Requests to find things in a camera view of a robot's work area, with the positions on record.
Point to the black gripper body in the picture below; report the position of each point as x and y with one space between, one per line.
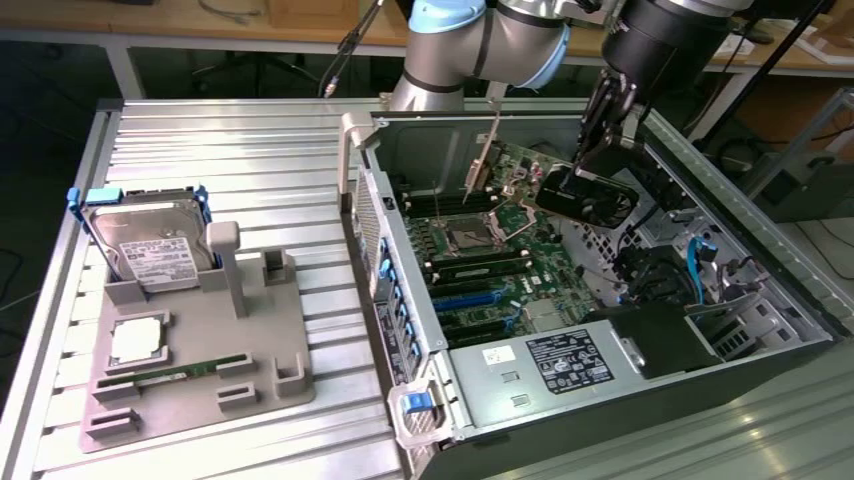
661 40

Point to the black nvidia graphics card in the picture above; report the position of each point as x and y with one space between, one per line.
587 200

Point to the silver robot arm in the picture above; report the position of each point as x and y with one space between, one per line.
467 50

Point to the black tripod pole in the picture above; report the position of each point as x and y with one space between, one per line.
761 67

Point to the silver disk bay cage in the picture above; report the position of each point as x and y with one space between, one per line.
601 250

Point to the metal socket cover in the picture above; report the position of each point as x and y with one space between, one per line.
514 222

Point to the black monitor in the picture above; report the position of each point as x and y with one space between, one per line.
788 7

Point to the cpu socket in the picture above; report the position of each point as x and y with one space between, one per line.
467 234

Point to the green motherboard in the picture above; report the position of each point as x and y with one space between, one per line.
541 280

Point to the black equipment box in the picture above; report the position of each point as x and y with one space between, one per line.
821 190

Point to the blue expansion slot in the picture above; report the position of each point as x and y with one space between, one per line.
467 300

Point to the grey power supply unit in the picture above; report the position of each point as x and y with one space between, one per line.
494 380

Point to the open black pc case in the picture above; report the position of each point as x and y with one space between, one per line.
601 425

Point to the black chair base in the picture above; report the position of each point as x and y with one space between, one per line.
267 65

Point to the blue case latch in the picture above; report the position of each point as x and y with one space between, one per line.
415 404

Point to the silver hard disk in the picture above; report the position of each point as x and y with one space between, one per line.
156 250

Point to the green ram stick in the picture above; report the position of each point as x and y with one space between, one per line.
194 371

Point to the blue disk caddy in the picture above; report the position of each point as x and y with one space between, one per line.
103 196

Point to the silver cpu chip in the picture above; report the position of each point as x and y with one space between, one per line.
136 341

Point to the grey printed parts rack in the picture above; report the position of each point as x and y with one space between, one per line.
194 420

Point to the wooden desk white frame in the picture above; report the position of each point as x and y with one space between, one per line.
167 20

